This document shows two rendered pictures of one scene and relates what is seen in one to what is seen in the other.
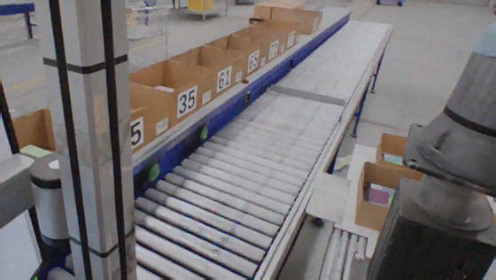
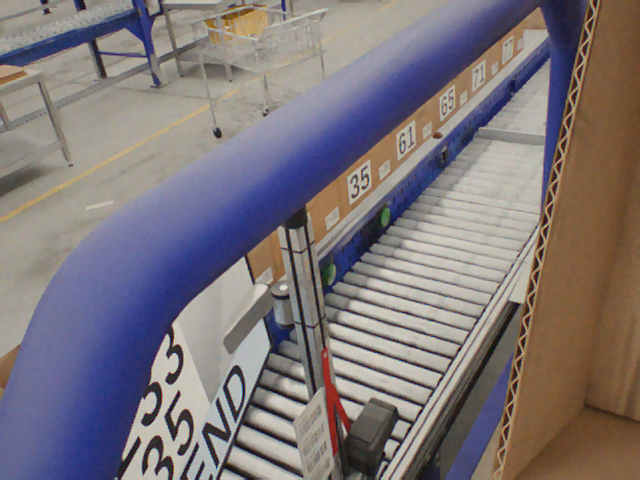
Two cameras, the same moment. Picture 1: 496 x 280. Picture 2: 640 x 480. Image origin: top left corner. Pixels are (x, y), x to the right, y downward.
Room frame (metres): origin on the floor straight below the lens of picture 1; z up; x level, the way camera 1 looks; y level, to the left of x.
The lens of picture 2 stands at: (-0.61, -0.05, 2.03)
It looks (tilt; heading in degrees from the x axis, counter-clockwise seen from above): 31 degrees down; 6
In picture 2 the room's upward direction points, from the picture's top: 8 degrees counter-clockwise
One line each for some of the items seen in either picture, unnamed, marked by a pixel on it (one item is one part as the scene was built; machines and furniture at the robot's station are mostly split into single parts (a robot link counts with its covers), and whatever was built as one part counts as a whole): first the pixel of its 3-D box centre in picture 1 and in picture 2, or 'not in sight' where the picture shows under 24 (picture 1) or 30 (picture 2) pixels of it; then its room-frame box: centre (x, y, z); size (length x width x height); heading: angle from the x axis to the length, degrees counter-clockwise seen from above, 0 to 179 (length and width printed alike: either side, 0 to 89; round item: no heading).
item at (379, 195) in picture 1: (387, 203); not in sight; (1.03, -0.75, 0.78); 0.19 x 0.14 x 0.02; 154
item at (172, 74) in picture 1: (167, 90); (334, 168); (1.60, 0.07, 0.96); 0.39 x 0.29 x 0.17; 149
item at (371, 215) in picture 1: (419, 206); not in sight; (0.99, -0.83, 0.80); 0.38 x 0.28 x 0.10; 64
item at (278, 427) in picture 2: not in sight; (300, 437); (0.54, 0.18, 0.72); 0.52 x 0.05 x 0.05; 59
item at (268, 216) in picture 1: (220, 198); (410, 295); (1.10, -0.16, 0.72); 0.52 x 0.05 x 0.05; 59
